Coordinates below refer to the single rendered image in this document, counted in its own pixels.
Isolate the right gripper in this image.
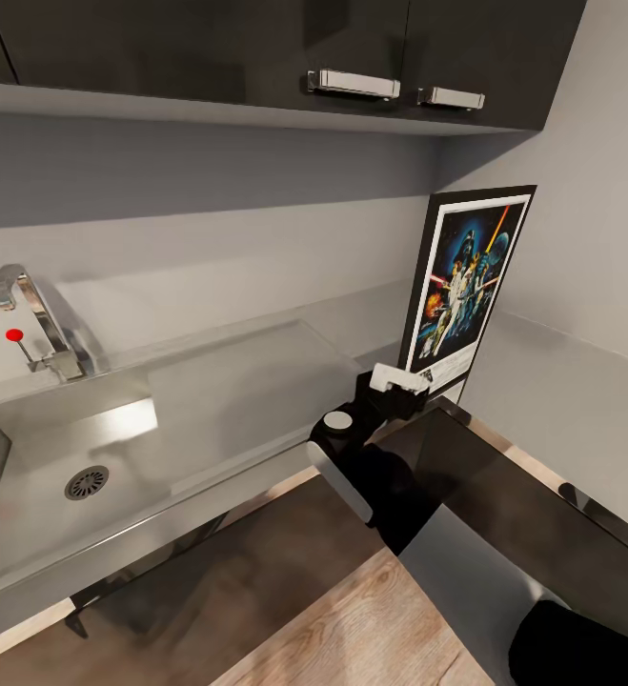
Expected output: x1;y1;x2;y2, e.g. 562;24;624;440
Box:
355;373;430;426

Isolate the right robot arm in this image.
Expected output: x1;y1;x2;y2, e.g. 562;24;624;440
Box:
306;362;628;686

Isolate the poster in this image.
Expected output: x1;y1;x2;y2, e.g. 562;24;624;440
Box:
387;185;537;421

